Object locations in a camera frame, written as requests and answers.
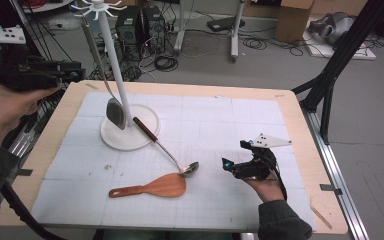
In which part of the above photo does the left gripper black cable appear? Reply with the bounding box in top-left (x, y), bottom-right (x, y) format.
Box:
top-left (0, 181), bottom-right (68, 240)

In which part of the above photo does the white utensil rack stand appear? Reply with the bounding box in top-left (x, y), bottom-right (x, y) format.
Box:
top-left (70, 0), bottom-right (162, 152)

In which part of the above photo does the white round table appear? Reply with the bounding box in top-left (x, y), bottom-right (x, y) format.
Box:
top-left (21, 0), bottom-right (75, 15)

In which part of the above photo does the grey bag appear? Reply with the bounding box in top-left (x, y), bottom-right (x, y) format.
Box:
top-left (307, 11), bottom-right (356, 46)

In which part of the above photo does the white grid mat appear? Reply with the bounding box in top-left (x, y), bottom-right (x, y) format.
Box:
top-left (31, 91), bottom-right (318, 233)

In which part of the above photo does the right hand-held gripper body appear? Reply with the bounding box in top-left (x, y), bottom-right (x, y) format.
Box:
top-left (232, 133), bottom-right (293, 182)

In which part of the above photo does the black flat box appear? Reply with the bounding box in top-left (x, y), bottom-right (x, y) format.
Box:
top-left (206, 16), bottom-right (247, 33)

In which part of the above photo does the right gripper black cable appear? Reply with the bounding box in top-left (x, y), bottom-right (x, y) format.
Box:
top-left (262, 149), bottom-right (289, 201)

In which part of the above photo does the brown-handled steel spoon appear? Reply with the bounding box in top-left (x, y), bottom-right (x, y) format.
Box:
top-left (132, 116), bottom-right (200, 177)

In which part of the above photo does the wooden rice paddle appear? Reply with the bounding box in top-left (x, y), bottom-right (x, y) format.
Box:
top-left (108, 172), bottom-right (187, 200)

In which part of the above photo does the person's right hand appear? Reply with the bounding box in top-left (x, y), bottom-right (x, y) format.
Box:
top-left (242, 172), bottom-right (286, 204)

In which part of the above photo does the person's left hand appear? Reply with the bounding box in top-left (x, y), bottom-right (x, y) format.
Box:
top-left (0, 81), bottom-right (63, 148)

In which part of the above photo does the white metal stand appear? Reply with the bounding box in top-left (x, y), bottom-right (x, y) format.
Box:
top-left (173, 0), bottom-right (248, 64)

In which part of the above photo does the black coiled cable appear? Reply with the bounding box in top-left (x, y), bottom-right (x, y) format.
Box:
top-left (242, 35), bottom-right (269, 52)
top-left (154, 54), bottom-right (180, 73)

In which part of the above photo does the aluminium rail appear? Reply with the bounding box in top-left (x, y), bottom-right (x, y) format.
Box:
top-left (1, 112), bottom-right (48, 158)
top-left (301, 107), bottom-right (371, 240)

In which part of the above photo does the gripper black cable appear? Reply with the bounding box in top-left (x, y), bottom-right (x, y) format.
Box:
top-left (262, 149), bottom-right (289, 201)
top-left (0, 181), bottom-right (68, 240)

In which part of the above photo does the cardboard box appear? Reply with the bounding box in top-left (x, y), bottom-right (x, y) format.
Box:
top-left (274, 0), bottom-right (315, 44)

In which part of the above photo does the steel spatula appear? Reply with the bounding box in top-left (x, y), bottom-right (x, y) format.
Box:
top-left (79, 14), bottom-right (128, 131)

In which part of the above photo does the black metal frame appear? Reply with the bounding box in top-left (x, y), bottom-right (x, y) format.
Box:
top-left (0, 0), bottom-right (75, 133)
top-left (291, 0), bottom-right (384, 145)

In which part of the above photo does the black computer tower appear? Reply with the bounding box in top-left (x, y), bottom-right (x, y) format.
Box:
top-left (142, 4), bottom-right (167, 54)
top-left (115, 5), bottom-right (142, 46)

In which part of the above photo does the white floor board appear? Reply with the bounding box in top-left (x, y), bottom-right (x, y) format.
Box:
top-left (302, 29), bottom-right (377, 61)

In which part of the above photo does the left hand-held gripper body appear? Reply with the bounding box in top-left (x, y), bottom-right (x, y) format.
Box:
top-left (0, 26), bottom-right (64, 93)

